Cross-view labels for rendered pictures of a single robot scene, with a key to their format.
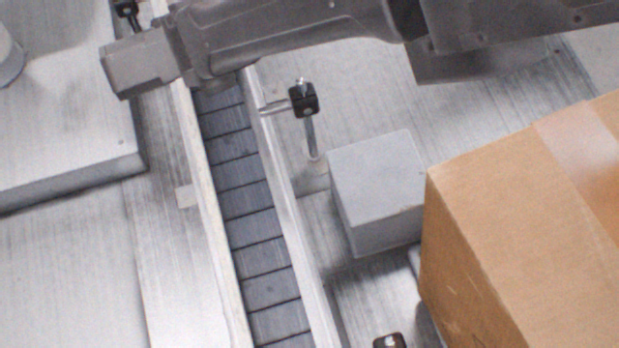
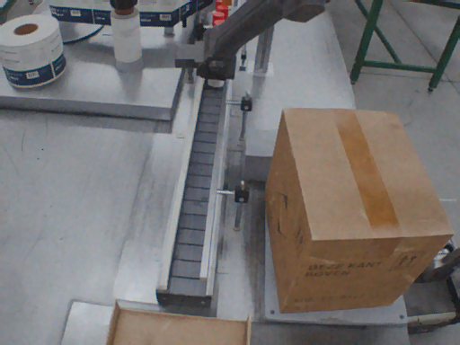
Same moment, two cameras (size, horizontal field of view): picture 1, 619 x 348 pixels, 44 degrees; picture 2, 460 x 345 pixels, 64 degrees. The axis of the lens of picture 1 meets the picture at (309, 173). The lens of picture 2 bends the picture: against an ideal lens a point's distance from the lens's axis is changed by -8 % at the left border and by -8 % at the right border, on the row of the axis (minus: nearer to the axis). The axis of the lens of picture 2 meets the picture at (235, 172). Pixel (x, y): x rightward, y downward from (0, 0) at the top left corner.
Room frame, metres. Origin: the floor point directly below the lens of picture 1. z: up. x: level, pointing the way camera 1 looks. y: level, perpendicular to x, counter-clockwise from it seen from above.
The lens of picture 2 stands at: (-0.33, -0.06, 1.58)
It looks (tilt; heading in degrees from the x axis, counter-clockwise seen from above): 47 degrees down; 4
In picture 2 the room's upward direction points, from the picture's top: 7 degrees clockwise
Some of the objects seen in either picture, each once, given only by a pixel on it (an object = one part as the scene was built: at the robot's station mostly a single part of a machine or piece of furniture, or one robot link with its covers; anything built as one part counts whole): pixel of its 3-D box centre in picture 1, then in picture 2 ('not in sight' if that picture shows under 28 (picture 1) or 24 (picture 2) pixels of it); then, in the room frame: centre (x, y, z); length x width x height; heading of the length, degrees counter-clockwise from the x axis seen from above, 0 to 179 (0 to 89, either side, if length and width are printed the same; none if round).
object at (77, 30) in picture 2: not in sight; (65, 23); (0.92, 0.73, 0.89); 0.31 x 0.31 x 0.01
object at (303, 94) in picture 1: (290, 127); (236, 116); (0.49, 0.01, 0.91); 0.07 x 0.03 x 0.16; 96
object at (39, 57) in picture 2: not in sight; (30, 49); (0.62, 0.68, 0.95); 0.20 x 0.20 x 0.14
